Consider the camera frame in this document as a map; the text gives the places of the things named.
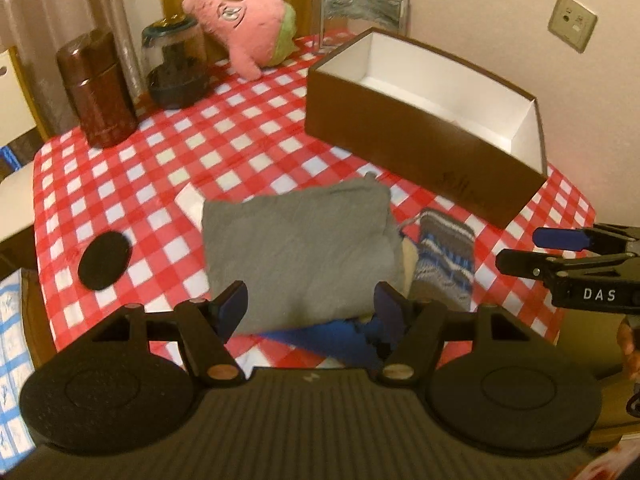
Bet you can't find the glass jar with dark lid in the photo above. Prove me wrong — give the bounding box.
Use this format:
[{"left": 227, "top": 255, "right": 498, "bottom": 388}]
[{"left": 141, "top": 15, "right": 211, "bottom": 110}]

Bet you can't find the person's right hand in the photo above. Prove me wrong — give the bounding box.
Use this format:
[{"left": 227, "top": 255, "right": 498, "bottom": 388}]
[{"left": 617, "top": 317, "right": 640, "bottom": 382}]

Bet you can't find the clear picture frame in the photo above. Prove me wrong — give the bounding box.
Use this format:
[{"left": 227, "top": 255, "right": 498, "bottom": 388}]
[{"left": 311, "top": 0, "right": 412, "bottom": 53}]

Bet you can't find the black round coaster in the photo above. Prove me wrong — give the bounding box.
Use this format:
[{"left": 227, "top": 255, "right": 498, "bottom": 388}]
[{"left": 77, "top": 231, "right": 133, "bottom": 291}]

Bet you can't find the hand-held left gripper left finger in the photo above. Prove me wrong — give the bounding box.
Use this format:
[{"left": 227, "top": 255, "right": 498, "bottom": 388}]
[{"left": 92, "top": 280, "right": 249, "bottom": 389}]

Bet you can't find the blue patterned white cloth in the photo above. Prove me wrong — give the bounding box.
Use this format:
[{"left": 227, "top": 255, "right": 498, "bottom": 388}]
[{"left": 0, "top": 269, "right": 37, "bottom": 461}]

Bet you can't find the beige curtain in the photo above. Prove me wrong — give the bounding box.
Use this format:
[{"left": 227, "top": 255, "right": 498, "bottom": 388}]
[{"left": 0, "top": 0, "right": 146, "bottom": 141}]

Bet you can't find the brown cardboard box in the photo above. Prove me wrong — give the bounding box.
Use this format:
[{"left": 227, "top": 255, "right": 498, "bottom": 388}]
[{"left": 305, "top": 27, "right": 550, "bottom": 228}]

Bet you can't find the pink starfish plush toy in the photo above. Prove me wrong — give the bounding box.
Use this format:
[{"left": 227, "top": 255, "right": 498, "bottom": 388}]
[{"left": 181, "top": 0, "right": 298, "bottom": 81}]

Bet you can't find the white wooden chair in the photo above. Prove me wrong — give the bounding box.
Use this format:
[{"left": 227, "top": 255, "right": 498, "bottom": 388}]
[{"left": 0, "top": 47, "right": 40, "bottom": 246}]

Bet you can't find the beige wall data socket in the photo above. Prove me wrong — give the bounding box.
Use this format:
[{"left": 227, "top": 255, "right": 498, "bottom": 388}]
[{"left": 547, "top": 0, "right": 598, "bottom": 52}]

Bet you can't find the brown cylindrical canister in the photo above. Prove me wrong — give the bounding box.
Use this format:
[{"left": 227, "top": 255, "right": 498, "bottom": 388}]
[{"left": 55, "top": 27, "right": 140, "bottom": 149}]

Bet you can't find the grey cloth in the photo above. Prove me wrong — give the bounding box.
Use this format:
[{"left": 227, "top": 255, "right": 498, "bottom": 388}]
[{"left": 201, "top": 172, "right": 407, "bottom": 336}]

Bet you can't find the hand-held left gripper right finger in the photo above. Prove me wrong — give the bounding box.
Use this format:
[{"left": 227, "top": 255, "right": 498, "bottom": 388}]
[{"left": 374, "top": 281, "right": 532, "bottom": 389}]

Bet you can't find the striped knitted sock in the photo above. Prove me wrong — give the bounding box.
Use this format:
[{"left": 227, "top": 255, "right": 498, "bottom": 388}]
[{"left": 407, "top": 208, "right": 476, "bottom": 313}]

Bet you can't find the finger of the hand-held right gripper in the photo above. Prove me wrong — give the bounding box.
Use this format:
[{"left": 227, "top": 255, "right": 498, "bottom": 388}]
[
  {"left": 532, "top": 223, "right": 640, "bottom": 256},
  {"left": 496, "top": 248, "right": 640, "bottom": 314}
]

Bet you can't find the red checkered tablecloth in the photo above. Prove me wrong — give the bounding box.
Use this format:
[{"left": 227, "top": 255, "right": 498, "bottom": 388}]
[{"left": 31, "top": 35, "right": 598, "bottom": 376}]

